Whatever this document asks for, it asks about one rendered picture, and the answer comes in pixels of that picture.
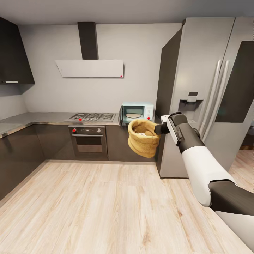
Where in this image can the burner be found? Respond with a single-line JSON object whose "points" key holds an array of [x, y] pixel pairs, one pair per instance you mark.
{"points": [[92, 117]]}

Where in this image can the oven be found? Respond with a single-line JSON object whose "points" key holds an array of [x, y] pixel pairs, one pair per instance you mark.
{"points": [[89, 140]]}

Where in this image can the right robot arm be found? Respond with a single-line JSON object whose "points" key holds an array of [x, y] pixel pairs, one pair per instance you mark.
{"points": [[211, 184]]}

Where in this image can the range hood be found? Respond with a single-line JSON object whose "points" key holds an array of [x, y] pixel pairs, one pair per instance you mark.
{"points": [[90, 65]]}

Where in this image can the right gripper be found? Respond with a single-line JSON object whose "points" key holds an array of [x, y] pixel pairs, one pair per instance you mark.
{"points": [[160, 129]]}

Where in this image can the fridge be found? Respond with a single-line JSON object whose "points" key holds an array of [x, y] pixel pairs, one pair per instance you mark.
{"points": [[207, 74]]}

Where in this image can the microwave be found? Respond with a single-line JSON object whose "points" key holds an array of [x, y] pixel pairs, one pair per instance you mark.
{"points": [[132, 110]]}

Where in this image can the popcorn bag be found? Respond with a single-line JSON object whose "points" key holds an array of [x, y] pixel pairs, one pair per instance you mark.
{"points": [[144, 145]]}

